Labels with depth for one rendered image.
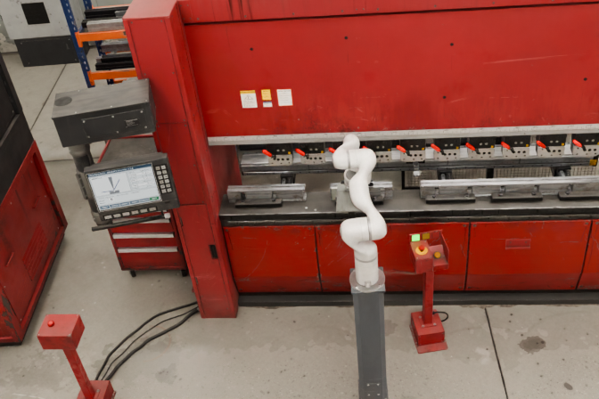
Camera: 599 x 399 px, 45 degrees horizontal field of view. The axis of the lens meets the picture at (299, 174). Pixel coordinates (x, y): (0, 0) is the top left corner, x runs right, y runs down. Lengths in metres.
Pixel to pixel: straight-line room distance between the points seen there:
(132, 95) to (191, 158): 0.60
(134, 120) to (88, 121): 0.23
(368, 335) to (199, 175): 1.35
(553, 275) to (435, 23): 1.96
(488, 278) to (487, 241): 0.35
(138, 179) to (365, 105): 1.34
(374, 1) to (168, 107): 1.25
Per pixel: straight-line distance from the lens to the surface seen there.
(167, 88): 4.02
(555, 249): 4.88
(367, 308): 3.99
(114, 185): 4.09
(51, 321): 4.40
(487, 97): 4.21
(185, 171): 4.33
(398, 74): 4.08
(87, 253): 6.02
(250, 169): 4.87
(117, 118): 3.87
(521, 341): 5.02
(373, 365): 4.37
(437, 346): 4.92
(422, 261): 4.37
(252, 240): 4.76
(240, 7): 3.92
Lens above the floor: 3.85
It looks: 38 degrees down
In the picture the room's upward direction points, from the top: 7 degrees counter-clockwise
